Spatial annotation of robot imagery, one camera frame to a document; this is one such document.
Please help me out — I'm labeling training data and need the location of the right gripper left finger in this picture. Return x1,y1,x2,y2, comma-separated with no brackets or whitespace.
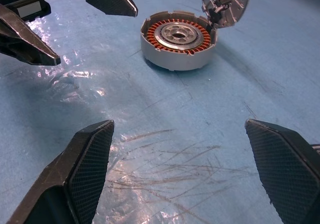
7,120,115,224

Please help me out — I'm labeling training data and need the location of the silver motor end cover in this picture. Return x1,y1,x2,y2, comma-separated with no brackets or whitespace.
199,0,253,29

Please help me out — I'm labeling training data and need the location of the silver motor stator housing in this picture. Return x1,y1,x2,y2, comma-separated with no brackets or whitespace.
139,10,219,72

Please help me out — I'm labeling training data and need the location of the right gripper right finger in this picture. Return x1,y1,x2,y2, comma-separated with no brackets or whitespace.
245,118,320,224

